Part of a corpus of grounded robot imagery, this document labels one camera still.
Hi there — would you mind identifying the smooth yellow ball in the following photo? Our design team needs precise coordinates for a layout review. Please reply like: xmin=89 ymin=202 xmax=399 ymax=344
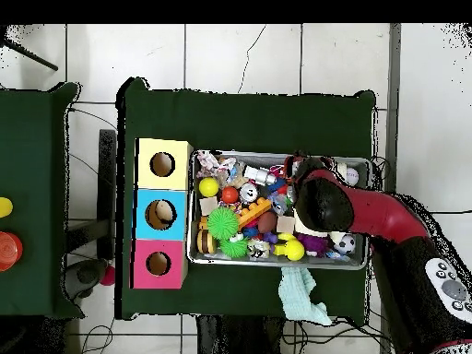
xmin=197 ymin=177 xmax=220 ymax=198

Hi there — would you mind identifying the small soccer ball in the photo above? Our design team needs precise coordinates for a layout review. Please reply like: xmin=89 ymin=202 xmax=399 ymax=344
xmin=336 ymin=234 xmax=356 ymax=255

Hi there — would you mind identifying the long black cable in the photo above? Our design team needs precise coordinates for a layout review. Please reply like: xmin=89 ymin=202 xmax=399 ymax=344
xmin=427 ymin=208 xmax=472 ymax=216

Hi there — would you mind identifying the grey rounded object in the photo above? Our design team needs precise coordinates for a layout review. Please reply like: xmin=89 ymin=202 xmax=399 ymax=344
xmin=64 ymin=258 xmax=110 ymax=300

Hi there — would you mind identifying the dark green table cloth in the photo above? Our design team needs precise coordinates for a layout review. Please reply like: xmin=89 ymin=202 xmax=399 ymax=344
xmin=0 ymin=81 xmax=85 ymax=320
xmin=115 ymin=77 xmax=377 ymax=325

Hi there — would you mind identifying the silver plastic toy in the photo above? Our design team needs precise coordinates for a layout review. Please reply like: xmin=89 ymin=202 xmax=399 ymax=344
xmin=243 ymin=165 xmax=277 ymax=186

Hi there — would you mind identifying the orange ball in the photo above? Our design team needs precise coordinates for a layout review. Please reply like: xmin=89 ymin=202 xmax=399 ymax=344
xmin=220 ymin=185 xmax=240 ymax=205

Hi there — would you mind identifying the black rod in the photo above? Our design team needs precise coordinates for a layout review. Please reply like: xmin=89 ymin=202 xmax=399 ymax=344
xmin=0 ymin=36 xmax=59 ymax=72

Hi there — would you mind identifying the orange round object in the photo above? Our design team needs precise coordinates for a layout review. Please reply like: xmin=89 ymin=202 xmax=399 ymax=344
xmin=0 ymin=230 xmax=24 ymax=273

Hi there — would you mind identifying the mint green muslin cloth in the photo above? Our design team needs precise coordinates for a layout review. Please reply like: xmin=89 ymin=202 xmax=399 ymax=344
xmin=277 ymin=266 xmax=333 ymax=326

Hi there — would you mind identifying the wooden box with three holes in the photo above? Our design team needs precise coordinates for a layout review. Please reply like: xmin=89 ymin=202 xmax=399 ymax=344
xmin=128 ymin=137 xmax=194 ymax=290

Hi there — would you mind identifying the orange plastic brick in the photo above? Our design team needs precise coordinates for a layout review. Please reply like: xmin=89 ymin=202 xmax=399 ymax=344
xmin=237 ymin=196 xmax=273 ymax=228

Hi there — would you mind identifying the large green spiky ball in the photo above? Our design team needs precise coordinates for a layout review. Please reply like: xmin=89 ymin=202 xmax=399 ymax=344
xmin=206 ymin=206 xmax=240 ymax=241

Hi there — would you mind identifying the silver mesh bin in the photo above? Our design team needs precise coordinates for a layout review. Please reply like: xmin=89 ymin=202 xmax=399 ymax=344
xmin=186 ymin=148 xmax=372 ymax=270

